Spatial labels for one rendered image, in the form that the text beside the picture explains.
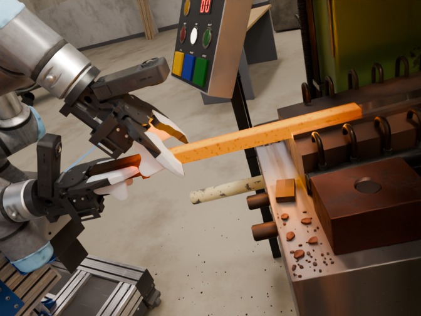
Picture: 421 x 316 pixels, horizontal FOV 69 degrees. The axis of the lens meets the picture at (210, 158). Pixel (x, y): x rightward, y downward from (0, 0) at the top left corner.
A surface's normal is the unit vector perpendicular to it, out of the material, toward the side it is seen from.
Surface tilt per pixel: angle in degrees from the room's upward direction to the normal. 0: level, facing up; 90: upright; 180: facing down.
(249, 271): 0
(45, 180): 89
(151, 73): 91
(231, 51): 90
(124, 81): 91
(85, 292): 0
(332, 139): 0
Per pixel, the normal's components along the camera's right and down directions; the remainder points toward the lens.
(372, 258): -0.28, -0.81
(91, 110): 0.01, 0.53
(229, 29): 0.41, 0.38
